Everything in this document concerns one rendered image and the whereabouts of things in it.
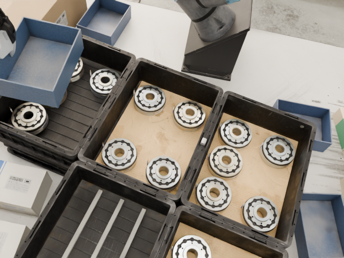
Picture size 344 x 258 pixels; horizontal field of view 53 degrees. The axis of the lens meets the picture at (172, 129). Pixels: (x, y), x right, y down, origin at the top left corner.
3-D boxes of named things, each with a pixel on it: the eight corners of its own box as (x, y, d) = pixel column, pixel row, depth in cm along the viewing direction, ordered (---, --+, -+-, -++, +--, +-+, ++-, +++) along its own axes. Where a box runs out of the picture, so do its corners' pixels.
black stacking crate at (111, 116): (138, 79, 122) (138, 57, 112) (216, 109, 119) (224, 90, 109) (81, 174, 103) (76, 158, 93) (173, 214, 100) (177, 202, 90)
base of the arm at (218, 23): (206, 15, 135) (191, -3, 129) (239, 4, 124) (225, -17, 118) (195, 45, 129) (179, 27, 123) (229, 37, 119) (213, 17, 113)
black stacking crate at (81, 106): (62, 49, 125) (56, 26, 116) (137, 78, 122) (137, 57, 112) (-6, 136, 106) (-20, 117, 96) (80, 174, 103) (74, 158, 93)
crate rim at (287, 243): (223, 93, 111) (225, 88, 108) (314, 128, 107) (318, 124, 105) (177, 205, 91) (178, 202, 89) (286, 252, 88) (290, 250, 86)
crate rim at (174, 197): (137, 60, 114) (138, 55, 112) (223, 93, 111) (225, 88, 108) (76, 162, 94) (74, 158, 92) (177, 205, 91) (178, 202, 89)
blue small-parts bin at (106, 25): (100, 6, 153) (98, -6, 147) (131, 17, 152) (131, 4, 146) (78, 37, 143) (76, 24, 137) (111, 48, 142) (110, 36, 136)
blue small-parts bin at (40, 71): (29, 35, 93) (22, 15, 87) (84, 47, 94) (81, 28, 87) (-3, 94, 84) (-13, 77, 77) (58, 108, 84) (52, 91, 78)
